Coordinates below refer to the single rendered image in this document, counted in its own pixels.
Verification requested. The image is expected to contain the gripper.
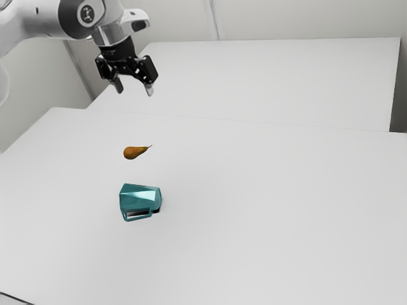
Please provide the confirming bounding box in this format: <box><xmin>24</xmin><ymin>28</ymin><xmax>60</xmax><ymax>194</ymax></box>
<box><xmin>94</xmin><ymin>36</ymin><xmax>159</xmax><ymax>97</ymax></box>

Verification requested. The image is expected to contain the teal faceted mug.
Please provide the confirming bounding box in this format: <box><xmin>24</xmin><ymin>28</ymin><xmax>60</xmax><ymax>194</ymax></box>
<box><xmin>118</xmin><ymin>182</ymin><xmax>163</xmax><ymax>223</ymax></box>

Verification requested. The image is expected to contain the brown pear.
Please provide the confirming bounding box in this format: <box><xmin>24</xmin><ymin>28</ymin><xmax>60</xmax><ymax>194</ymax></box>
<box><xmin>123</xmin><ymin>144</ymin><xmax>153</xmax><ymax>161</ymax></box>

